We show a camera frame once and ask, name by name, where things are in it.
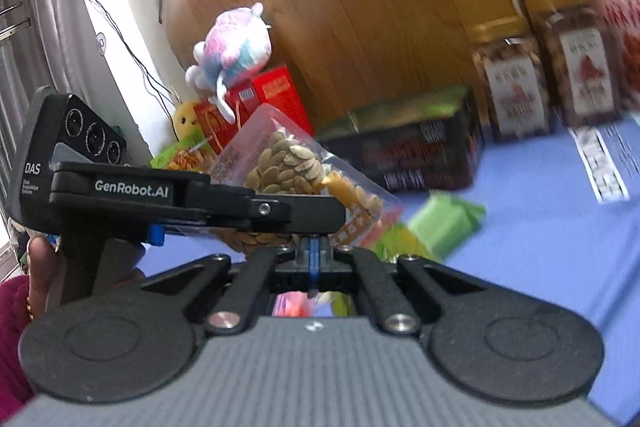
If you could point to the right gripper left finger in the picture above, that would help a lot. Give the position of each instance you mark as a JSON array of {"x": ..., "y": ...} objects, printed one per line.
[{"x": 248, "y": 297}]

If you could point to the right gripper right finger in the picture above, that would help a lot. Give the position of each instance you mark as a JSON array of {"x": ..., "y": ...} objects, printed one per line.
[{"x": 357, "y": 272}]

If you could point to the green snack bar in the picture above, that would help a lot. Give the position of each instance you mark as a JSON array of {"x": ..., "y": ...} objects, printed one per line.
[{"x": 445, "y": 222}]

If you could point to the clear pumpkin seed packet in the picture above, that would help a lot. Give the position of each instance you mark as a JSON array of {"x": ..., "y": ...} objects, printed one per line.
[{"x": 272, "y": 155}]

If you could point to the person left hand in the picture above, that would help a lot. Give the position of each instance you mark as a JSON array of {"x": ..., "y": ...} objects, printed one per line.
[{"x": 44, "y": 263}]

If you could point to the green dried snack pouch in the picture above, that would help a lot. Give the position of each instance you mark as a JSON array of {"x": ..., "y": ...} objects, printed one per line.
[{"x": 193, "y": 153}]

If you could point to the yellow plush toy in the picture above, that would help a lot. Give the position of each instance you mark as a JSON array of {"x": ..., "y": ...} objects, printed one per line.
[{"x": 184, "y": 119}]

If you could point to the black snack organizer box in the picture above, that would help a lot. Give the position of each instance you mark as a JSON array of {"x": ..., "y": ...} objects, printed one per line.
[{"x": 429, "y": 141}]

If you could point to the red gift box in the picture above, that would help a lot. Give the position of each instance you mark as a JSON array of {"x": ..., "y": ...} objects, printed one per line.
[{"x": 274, "y": 87}]

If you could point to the pastel plush toy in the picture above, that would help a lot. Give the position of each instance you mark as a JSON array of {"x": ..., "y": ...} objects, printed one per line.
[{"x": 235, "y": 49}]

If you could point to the right nut jar gold lid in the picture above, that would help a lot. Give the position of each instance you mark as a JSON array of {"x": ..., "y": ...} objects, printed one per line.
[{"x": 582, "y": 58}]

